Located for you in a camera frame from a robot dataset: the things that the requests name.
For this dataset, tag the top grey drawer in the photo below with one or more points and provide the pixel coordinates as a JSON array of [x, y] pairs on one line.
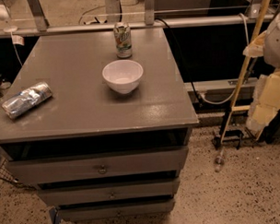
[[98, 166]]

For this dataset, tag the bottom grey drawer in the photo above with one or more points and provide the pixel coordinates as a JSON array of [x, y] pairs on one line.
[[117, 210]]

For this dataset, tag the metal rail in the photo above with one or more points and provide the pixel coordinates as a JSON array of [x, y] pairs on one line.
[[172, 22]]

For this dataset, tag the wooden yellow stick frame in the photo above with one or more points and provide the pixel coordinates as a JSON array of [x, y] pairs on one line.
[[258, 10]]

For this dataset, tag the clear plastic bottle on floor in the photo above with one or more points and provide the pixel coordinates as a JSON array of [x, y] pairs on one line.
[[220, 160]]

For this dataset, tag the grey drawer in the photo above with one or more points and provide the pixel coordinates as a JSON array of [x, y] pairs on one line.
[[109, 192], [117, 210], [98, 166]]

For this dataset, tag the green white soda can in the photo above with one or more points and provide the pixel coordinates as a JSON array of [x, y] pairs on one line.
[[122, 36]]

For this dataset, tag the white tag label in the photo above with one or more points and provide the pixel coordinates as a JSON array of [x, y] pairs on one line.
[[16, 39]]

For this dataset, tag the white desk lamp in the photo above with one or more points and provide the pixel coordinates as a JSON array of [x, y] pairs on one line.
[[5, 17]]

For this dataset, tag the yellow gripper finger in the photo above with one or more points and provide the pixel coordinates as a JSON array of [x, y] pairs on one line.
[[256, 47], [266, 102]]

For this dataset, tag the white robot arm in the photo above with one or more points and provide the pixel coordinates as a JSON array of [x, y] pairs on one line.
[[271, 52]]

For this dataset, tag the grey drawer cabinet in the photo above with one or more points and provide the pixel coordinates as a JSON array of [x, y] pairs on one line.
[[84, 117]]

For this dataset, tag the middle grey drawer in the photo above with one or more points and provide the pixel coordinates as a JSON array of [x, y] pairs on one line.
[[109, 192]]

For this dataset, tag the white bowl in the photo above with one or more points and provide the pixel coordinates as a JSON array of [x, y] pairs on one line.
[[123, 76]]

